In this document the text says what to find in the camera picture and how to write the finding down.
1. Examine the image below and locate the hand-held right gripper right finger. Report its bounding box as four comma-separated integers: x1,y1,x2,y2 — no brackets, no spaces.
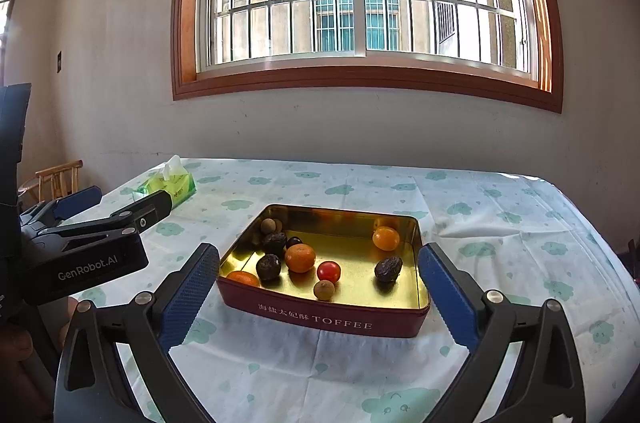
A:
418,243,587,423

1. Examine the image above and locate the large dark brown pastry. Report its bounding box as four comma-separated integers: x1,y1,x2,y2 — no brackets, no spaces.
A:
262,231,288,255

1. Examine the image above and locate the red cherry tomato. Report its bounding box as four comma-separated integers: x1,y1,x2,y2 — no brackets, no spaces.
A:
316,260,342,283

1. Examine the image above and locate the orange mandarin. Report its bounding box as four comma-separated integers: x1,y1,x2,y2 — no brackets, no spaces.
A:
285,243,317,274
372,226,400,252
226,270,261,288

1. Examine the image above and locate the cloud print tablecloth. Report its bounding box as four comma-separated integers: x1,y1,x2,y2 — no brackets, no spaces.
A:
50,158,640,423

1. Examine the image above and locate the small dark pastry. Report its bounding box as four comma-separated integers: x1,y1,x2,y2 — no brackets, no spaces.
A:
374,256,404,283

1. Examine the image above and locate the person's left hand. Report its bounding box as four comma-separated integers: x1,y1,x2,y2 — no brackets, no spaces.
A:
0,297,80,404

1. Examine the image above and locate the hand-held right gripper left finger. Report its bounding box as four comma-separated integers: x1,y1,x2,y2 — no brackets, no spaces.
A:
54,243,221,423

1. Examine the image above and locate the dark wrinkled dried fruit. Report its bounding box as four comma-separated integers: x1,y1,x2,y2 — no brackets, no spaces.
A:
256,254,282,281

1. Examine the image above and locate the green tissue box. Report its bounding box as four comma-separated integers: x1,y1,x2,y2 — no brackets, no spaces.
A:
132,154,197,207

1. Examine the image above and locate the wooden door frame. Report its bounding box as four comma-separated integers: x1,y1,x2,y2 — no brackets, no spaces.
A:
0,0,20,74

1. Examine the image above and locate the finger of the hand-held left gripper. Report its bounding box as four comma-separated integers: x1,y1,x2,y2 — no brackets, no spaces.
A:
35,189,173,256
20,186,103,229

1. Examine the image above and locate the light wooden chair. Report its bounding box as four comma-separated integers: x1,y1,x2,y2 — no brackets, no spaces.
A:
17,160,84,204

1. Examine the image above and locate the dark wooden chair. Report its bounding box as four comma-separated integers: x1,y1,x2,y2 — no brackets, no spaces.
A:
620,238,640,284

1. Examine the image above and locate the red and gold tin box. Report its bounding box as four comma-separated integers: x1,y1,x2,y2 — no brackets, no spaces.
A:
216,204,432,339

